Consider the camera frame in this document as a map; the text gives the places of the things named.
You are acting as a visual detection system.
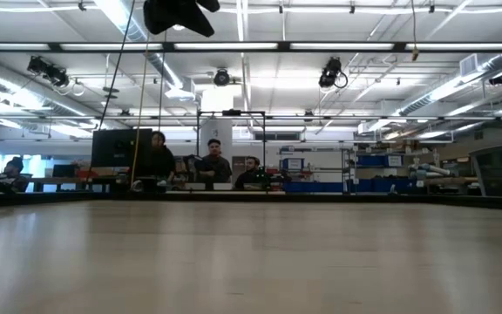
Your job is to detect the person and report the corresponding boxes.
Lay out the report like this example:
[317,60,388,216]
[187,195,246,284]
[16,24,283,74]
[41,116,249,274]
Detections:
[0,156,31,193]
[194,138,234,184]
[234,155,269,191]
[139,130,177,183]

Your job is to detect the black hanging cable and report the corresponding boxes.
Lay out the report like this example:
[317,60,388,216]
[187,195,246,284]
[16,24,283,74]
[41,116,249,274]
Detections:
[88,0,137,174]

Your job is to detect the black overhead frame beam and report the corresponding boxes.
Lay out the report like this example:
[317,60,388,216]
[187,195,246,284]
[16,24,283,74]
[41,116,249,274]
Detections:
[0,41,502,54]

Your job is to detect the black flat monitor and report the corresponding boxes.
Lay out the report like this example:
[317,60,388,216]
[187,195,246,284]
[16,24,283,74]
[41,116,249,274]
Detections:
[91,128,153,168]

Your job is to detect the blue storage bin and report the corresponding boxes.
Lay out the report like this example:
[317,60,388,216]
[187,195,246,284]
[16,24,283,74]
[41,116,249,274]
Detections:
[282,181,345,195]

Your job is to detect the orange tipped hanging cable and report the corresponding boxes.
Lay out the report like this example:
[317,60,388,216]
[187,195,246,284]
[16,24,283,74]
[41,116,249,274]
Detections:
[410,0,420,63]

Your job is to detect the black ceiling camera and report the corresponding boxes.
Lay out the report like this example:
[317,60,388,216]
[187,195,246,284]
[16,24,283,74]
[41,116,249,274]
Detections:
[26,55,71,89]
[318,56,349,90]
[213,68,232,87]

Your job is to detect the yellow hanging cable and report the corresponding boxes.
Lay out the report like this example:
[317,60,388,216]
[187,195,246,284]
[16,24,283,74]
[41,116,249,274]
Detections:
[129,37,151,188]

